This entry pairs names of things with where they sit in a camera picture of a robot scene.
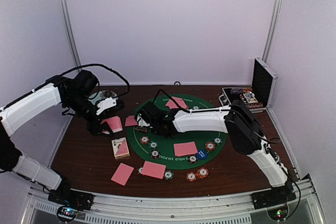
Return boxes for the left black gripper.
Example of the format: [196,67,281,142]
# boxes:
[65,93,114,137]

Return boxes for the red playing card deck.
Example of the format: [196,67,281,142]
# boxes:
[101,116,123,133]

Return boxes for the triangular black red dealer button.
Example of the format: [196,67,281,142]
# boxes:
[134,126,148,133]

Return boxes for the red chips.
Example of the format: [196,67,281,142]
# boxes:
[186,172,197,182]
[140,136,150,144]
[205,142,216,151]

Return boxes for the black chips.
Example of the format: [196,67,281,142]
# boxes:
[151,150,160,159]
[188,155,198,164]

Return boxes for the blue small blind button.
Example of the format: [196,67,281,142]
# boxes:
[196,150,208,160]

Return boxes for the black white chip stack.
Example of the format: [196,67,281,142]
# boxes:
[137,167,143,175]

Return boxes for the orange chip stack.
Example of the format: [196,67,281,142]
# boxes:
[196,167,209,179]

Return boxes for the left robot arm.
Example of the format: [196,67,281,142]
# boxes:
[1,70,114,205]

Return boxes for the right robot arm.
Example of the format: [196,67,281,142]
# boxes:
[135,100,292,204]

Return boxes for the light blue flower plate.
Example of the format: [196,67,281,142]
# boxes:
[89,90,117,105]

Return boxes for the round green poker mat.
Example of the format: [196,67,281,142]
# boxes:
[126,94,228,169]

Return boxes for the playing card box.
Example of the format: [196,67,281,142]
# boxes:
[111,137,130,159]

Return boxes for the aluminium poker chip case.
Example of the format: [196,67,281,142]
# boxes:
[218,58,277,113]

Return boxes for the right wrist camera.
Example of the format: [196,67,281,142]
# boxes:
[136,115,151,127]

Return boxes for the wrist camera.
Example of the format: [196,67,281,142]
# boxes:
[95,97,124,115]
[136,115,151,127]

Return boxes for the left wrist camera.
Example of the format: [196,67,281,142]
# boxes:
[95,97,124,115]

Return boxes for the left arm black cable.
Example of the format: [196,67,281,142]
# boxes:
[31,63,131,101]

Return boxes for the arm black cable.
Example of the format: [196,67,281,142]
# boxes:
[153,89,301,209]
[31,63,131,101]

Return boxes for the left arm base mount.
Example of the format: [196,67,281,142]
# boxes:
[48,189,94,211]

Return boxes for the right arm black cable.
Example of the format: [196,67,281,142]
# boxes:
[153,89,301,209]

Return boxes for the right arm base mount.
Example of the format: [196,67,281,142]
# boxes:
[251,189,297,210]

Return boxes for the left aluminium frame post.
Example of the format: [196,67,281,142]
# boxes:
[59,0,81,67]

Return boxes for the aluminium frame post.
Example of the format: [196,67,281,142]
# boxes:
[59,0,81,67]
[262,0,283,63]

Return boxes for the aluminium front rail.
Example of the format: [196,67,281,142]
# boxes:
[19,179,327,223]

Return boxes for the right aluminium frame post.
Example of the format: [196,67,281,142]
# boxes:
[262,0,283,63]

